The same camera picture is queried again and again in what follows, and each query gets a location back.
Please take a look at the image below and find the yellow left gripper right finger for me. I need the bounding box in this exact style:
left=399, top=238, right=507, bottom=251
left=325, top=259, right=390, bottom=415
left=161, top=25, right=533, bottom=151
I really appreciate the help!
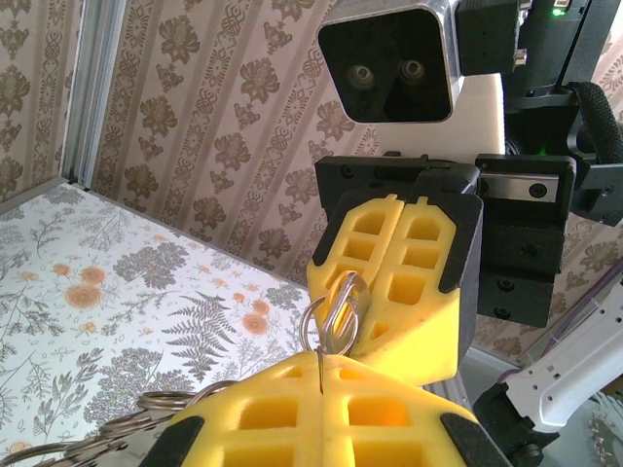
left=322, top=353, right=508, bottom=467

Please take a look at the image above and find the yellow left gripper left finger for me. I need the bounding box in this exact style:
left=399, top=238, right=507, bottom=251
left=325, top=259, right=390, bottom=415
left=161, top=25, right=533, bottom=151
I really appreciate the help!
left=144, top=352, right=326, bottom=467

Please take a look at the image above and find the silver split keyring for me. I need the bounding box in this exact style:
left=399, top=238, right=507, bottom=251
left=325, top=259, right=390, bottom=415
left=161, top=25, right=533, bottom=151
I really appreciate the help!
left=0, top=427, right=132, bottom=467
left=62, top=408, right=166, bottom=453
left=299, top=295, right=342, bottom=396
left=135, top=380, right=235, bottom=414

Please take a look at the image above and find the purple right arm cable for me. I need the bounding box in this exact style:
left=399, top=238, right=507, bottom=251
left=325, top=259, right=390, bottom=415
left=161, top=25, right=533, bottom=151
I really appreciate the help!
left=534, top=269, right=623, bottom=356

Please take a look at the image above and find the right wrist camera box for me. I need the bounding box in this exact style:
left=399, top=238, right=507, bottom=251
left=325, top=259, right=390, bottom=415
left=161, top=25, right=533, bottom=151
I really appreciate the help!
left=315, top=0, right=530, bottom=158

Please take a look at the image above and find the aluminium frame post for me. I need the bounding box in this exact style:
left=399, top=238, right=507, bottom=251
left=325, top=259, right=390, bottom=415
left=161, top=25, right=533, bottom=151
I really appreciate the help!
left=60, top=0, right=128, bottom=194

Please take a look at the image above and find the aluminium table edge rail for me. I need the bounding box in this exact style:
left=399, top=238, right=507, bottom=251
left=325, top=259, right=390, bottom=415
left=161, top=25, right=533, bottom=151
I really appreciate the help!
left=0, top=178, right=74, bottom=215

